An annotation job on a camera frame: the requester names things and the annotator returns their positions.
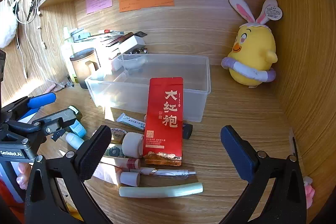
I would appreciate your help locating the white pen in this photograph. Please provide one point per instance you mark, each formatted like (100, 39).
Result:
(170, 172)

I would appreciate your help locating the yellow chick plush toy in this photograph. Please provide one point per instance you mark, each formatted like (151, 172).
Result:
(253, 56)

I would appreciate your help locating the orange paper note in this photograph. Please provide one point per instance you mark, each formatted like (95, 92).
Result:
(147, 2)

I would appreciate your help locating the white roll-on bottle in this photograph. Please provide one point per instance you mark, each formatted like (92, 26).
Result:
(73, 140)

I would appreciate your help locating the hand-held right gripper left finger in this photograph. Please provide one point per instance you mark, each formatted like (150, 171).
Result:
(94, 153)

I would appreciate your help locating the pink plush object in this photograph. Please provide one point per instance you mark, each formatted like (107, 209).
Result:
(309, 192)

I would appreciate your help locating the brown mug with lid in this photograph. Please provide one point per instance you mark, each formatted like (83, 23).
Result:
(82, 66)

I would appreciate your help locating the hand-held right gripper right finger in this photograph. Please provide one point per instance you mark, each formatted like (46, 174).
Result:
(239, 154)

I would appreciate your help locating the pink paper note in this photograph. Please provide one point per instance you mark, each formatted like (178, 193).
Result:
(99, 1)

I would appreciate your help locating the dark green bottle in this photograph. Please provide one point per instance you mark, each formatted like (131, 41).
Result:
(77, 111)

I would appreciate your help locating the eyeglasses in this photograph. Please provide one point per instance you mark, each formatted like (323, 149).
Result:
(65, 82)

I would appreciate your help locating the light blue cream tube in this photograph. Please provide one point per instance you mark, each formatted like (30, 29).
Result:
(78, 129)

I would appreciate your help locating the red white marker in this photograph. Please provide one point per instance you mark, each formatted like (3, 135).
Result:
(110, 30)

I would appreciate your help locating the white fluffy cloth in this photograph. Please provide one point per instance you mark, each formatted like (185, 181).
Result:
(6, 24)

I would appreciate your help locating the small white tube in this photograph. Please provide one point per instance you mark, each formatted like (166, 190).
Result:
(130, 178)

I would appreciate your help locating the grey tin box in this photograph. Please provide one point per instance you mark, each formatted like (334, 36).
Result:
(80, 35)

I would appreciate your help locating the small black case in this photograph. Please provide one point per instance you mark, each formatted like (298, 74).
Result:
(187, 130)

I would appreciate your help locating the bowl of beads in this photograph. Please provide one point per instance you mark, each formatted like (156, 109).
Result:
(137, 51)

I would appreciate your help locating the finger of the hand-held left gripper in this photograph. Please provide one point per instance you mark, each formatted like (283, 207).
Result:
(59, 119)
(42, 100)

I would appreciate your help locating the pale green stick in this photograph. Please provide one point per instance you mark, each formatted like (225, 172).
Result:
(160, 190)

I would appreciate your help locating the clear plastic storage box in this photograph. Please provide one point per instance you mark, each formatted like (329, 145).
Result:
(126, 85)

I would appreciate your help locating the person's left hand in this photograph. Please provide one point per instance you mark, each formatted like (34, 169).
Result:
(22, 174)

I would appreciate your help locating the white paper card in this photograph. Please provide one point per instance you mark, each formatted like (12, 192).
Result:
(131, 44)

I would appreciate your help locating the red tea packet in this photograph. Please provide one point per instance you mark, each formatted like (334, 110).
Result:
(164, 119)

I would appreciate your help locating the white tape roll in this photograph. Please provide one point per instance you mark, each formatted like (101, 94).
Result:
(132, 145)

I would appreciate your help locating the stack of books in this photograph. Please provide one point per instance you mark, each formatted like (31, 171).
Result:
(110, 41)

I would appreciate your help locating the teal tape roll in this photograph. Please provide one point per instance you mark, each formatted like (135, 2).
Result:
(115, 150)

